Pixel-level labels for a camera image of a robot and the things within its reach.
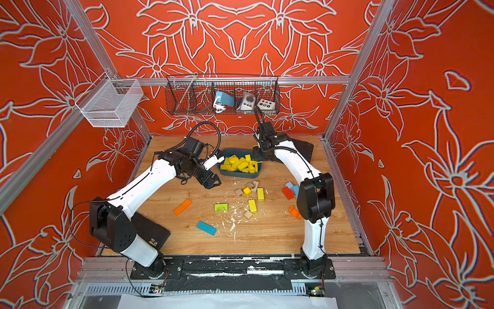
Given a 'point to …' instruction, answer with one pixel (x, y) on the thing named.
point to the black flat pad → (150, 230)
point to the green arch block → (221, 206)
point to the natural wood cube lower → (247, 214)
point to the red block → (288, 193)
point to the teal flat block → (206, 228)
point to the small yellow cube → (247, 191)
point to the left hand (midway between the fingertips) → (214, 174)
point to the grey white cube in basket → (248, 101)
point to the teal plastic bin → (238, 174)
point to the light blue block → (294, 188)
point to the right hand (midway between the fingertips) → (254, 155)
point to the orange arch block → (294, 212)
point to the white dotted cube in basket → (265, 105)
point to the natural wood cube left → (238, 192)
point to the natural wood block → (256, 185)
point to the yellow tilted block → (260, 194)
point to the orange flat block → (182, 206)
